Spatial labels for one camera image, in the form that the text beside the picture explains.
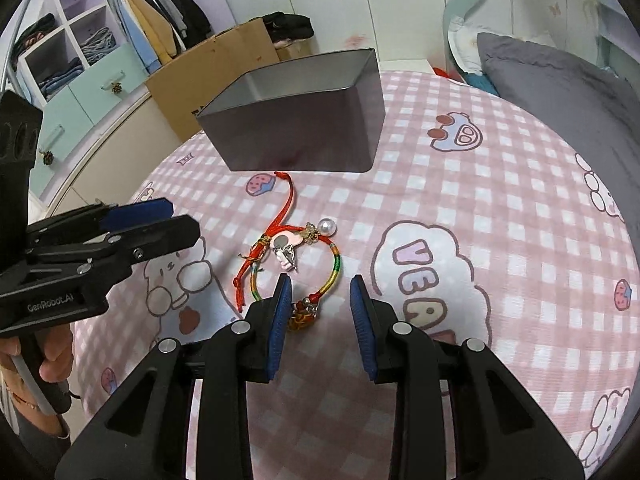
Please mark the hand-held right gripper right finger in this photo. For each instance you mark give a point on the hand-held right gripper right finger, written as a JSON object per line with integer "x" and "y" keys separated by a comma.
{"x": 362, "y": 325}

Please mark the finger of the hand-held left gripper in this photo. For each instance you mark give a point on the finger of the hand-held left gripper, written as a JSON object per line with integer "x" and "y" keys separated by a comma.
{"x": 135, "y": 212}
{"x": 160, "y": 235}

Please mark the purple wall shelves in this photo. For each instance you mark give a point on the purple wall shelves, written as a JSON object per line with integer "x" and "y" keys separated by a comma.
{"x": 615, "y": 25}

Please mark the row of hanging clothes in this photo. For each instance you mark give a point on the row of hanging clothes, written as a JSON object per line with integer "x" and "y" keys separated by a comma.
{"x": 155, "y": 15}

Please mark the teal drawer cabinet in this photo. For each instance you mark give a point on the teal drawer cabinet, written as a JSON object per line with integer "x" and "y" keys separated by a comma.
{"x": 105, "y": 100}

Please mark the pale oval pendant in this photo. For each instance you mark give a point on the pale oval pendant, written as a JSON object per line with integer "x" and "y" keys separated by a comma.
{"x": 282, "y": 240}

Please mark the pine cone drawer pull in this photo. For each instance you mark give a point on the pine cone drawer pull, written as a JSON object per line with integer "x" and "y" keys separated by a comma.
{"x": 118, "y": 87}
{"x": 48, "y": 157}

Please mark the pink checked tablecloth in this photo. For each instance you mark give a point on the pink checked tablecloth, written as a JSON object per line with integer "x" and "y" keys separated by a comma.
{"x": 450, "y": 210}

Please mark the folded light jeans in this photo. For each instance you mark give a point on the folded light jeans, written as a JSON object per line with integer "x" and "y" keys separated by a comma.
{"x": 97, "y": 42}

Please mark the white pearl bead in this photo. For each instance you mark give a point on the white pearl bead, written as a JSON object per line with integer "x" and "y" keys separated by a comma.
{"x": 327, "y": 226}

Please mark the white pillow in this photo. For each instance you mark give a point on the white pillow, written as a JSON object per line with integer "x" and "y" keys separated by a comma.
{"x": 462, "y": 45}

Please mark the person's left hand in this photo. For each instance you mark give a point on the person's left hand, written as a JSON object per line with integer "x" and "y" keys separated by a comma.
{"x": 55, "y": 355}

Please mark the large cardboard box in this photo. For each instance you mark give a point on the large cardboard box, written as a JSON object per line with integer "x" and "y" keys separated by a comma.
{"x": 200, "y": 70}

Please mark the person's left forearm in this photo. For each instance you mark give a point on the person's left forearm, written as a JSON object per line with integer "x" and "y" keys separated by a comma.
{"x": 30, "y": 440}

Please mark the faded pink flower sticker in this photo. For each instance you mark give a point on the faded pink flower sticker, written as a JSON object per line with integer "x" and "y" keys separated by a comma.
{"x": 357, "y": 40}

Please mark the silver charm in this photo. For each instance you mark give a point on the silver charm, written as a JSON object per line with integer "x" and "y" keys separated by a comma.
{"x": 287, "y": 258}

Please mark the black bag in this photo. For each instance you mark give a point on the black bag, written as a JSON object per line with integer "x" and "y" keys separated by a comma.
{"x": 290, "y": 25}

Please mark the white low cabinet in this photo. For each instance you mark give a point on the white low cabinet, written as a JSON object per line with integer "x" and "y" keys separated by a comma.
{"x": 125, "y": 145}

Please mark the small butterfly sticker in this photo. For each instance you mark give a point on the small butterfly sticker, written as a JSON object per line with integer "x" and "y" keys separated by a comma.
{"x": 554, "y": 8}

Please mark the pale wardrobe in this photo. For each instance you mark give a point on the pale wardrobe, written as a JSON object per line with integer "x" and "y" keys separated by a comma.
{"x": 390, "y": 5}

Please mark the white board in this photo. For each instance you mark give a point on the white board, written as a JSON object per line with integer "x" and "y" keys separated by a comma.
{"x": 405, "y": 66}

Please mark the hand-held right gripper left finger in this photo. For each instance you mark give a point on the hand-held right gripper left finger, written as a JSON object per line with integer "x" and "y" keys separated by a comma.
{"x": 280, "y": 325}

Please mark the folded dark jeans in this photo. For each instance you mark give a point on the folded dark jeans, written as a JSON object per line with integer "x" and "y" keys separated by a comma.
{"x": 60, "y": 77}

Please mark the grey rectangular box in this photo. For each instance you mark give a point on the grey rectangular box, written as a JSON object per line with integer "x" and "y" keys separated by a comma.
{"x": 300, "y": 130}

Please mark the pile of dark clothes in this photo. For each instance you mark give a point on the pile of dark clothes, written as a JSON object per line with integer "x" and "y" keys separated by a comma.
{"x": 35, "y": 35}

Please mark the grey pillow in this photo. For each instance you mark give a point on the grey pillow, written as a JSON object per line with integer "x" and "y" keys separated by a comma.
{"x": 550, "y": 90}

